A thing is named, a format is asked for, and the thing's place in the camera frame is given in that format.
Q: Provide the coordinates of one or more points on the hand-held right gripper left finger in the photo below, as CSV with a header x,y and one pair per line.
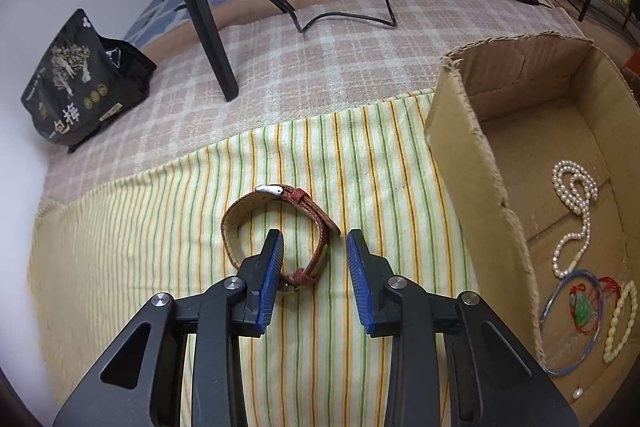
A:
x,y
272,287

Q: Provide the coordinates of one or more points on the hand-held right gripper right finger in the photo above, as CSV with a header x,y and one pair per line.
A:
x,y
357,287

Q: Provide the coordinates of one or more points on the cardboard box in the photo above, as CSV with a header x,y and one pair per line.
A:
x,y
465,147

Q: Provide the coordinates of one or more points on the dark thin bangle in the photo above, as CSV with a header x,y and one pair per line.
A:
x,y
542,337

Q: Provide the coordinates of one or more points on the single pearl bead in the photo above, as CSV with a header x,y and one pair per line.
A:
x,y
578,392

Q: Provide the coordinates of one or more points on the yellow striped cloth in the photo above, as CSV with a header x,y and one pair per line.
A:
x,y
150,257

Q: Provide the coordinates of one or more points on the beige checked blanket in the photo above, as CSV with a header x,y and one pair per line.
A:
x,y
300,72

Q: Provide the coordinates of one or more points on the black tripod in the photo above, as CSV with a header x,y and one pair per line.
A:
x,y
210,32

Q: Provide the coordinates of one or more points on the black printed snack bag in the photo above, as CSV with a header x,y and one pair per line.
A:
x,y
75,82

